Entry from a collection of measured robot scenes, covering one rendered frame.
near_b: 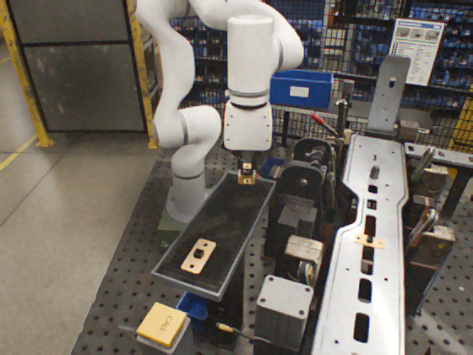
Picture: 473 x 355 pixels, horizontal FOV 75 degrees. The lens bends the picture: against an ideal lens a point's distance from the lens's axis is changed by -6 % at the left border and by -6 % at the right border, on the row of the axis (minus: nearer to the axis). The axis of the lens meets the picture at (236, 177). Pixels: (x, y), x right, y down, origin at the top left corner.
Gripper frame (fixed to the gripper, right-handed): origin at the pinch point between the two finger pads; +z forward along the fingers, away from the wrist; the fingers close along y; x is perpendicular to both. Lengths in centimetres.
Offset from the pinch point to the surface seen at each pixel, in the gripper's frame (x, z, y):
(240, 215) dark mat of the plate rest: -8.3, 8.5, -1.2
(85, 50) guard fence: 230, 26, -150
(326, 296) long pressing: -17.6, 24.1, 19.2
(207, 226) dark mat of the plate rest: -11.9, 8.5, -8.2
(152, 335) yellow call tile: -37.6, 8.6, -13.9
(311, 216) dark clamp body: 1.7, 16.7, 17.2
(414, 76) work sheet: 92, 5, 79
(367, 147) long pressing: 55, 24, 49
